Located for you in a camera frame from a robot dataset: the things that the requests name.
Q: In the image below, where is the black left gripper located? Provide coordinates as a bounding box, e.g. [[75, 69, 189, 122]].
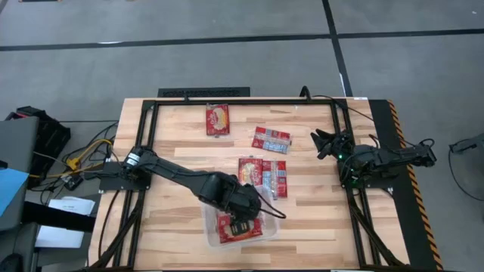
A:
[[225, 184, 263, 236]]

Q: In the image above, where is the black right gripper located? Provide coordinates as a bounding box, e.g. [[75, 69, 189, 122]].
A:
[[310, 128, 355, 159]]

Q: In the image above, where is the red popcorn bag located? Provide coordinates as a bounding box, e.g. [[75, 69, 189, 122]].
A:
[[250, 125, 293, 155], [237, 157, 265, 187], [216, 211, 265, 245], [205, 103, 231, 137], [261, 159, 289, 200]]

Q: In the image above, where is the clear plastic basket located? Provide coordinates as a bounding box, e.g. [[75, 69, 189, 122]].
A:
[[202, 184, 281, 249]]

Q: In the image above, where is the black hazard-striped mat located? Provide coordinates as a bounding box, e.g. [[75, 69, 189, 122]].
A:
[[368, 98, 444, 271]]

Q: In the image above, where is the black floor vent grate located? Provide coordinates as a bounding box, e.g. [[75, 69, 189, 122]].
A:
[[157, 86, 251, 98]]

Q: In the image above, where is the gray stand foot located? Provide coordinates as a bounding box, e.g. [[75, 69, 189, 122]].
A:
[[448, 131, 484, 154]]

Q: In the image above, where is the white paper sheet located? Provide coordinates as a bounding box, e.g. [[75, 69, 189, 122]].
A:
[[34, 224, 85, 249], [48, 196, 97, 217]]

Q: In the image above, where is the black power adapter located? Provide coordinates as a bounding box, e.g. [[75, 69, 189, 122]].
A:
[[63, 174, 85, 191]]

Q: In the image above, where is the black plastic crate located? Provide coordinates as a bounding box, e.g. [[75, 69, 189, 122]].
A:
[[5, 106, 72, 189]]

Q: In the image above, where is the blue paper sheet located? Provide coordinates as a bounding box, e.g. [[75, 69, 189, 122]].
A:
[[0, 168, 30, 217]]

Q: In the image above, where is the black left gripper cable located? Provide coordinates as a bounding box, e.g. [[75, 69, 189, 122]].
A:
[[258, 187, 287, 221]]

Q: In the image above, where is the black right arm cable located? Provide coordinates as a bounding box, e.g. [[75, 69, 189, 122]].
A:
[[300, 85, 379, 148]]

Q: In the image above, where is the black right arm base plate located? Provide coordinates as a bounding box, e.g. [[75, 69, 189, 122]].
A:
[[341, 175, 394, 190]]

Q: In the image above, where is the black aluminium table frame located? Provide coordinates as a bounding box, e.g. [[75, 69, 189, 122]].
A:
[[88, 97, 408, 271]]

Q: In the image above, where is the thin black floor cable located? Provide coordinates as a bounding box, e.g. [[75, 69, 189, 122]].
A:
[[447, 149, 484, 202]]

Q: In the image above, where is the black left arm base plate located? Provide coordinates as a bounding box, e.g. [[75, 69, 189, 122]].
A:
[[98, 161, 151, 191]]

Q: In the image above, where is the yellow cable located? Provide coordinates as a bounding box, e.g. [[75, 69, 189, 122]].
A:
[[29, 138, 114, 179]]

